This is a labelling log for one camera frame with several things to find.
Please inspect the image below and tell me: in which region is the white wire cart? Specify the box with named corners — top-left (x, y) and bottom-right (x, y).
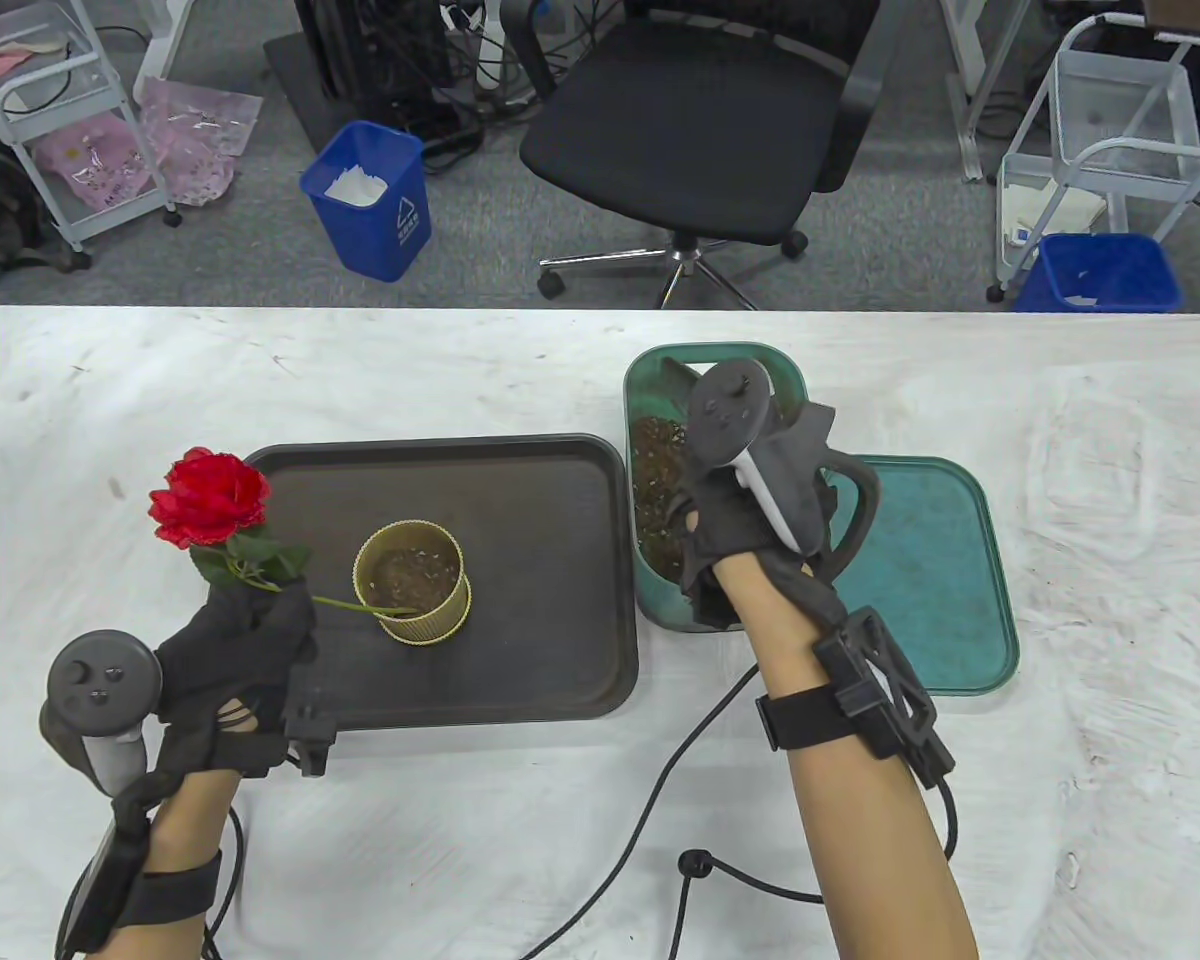
top-left (0, 0), bottom-right (181, 253)
top-left (987, 15), bottom-right (1200, 304)

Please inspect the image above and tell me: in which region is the white crumpled paper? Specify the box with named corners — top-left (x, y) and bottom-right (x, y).
top-left (323, 166), bottom-right (389, 208)

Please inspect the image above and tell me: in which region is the dark brown plastic tray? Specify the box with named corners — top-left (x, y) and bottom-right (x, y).
top-left (245, 433), bottom-right (641, 733)

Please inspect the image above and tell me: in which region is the black computer tower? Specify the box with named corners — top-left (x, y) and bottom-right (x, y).
top-left (295, 0), bottom-right (458, 109)

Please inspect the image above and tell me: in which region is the person's right hand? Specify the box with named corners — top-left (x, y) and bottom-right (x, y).
top-left (668, 465), bottom-right (849, 633)

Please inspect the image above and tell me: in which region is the green plastic bin lid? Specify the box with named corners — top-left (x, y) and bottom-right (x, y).
top-left (822, 456), bottom-right (1021, 698)

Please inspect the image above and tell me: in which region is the brown potting mix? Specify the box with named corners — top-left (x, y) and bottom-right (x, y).
top-left (630, 415), bottom-right (696, 586)
top-left (370, 545), bottom-right (459, 609)

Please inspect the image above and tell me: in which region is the grey handheld controller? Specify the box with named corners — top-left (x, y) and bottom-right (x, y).
top-left (686, 360), bottom-right (883, 586)
top-left (40, 630), bottom-right (163, 796)

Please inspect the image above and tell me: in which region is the person's left hand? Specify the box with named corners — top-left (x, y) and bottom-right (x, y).
top-left (155, 585), bottom-right (319, 781)

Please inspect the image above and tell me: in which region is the yellow ribbed flower pot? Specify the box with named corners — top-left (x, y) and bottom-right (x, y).
top-left (352, 520), bottom-right (473, 647)

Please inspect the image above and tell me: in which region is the person's right forearm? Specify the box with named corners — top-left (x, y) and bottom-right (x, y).
top-left (712, 550), bottom-right (981, 960)

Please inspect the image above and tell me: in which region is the pink plastic bag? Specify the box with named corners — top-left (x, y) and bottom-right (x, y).
top-left (138, 77), bottom-right (264, 208)
top-left (38, 112), bottom-right (151, 211)

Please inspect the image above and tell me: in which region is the black office chair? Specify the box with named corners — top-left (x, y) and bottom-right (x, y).
top-left (500, 0), bottom-right (883, 309)

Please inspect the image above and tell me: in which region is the red artificial rose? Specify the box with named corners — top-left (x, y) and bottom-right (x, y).
top-left (148, 447), bottom-right (411, 617)

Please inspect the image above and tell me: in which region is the black floor mat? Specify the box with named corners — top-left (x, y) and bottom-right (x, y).
top-left (263, 30), bottom-right (481, 156)

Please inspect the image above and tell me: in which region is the person's left forearm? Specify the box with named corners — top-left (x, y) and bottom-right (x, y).
top-left (85, 768), bottom-right (241, 960)

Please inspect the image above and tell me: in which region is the green plastic bin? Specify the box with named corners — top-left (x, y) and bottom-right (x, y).
top-left (625, 343), bottom-right (831, 635)

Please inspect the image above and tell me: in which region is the black wrist strap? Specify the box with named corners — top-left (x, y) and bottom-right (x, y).
top-left (55, 810), bottom-right (224, 951)
top-left (756, 607), bottom-right (956, 791)

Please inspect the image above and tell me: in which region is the blue waste bin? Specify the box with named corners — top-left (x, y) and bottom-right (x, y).
top-left (299, 120), bottom-right (433, 284)
top-left (1015, 233), bottom-right (1184, 314)

